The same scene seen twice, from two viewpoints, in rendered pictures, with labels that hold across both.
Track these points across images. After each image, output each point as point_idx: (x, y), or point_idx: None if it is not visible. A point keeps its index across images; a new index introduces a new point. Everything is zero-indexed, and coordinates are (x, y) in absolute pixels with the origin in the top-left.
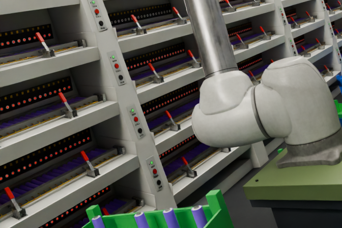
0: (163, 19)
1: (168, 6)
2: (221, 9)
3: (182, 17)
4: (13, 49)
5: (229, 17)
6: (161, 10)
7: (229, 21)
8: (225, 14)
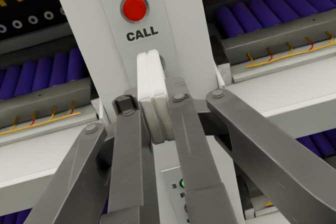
0: (9, 59)
1: None
2: (335, 24)
3: (12, 107)
4: None
5: (318, 116)
6: (11, 18)
7: (306, 131)
8: (287, 106)
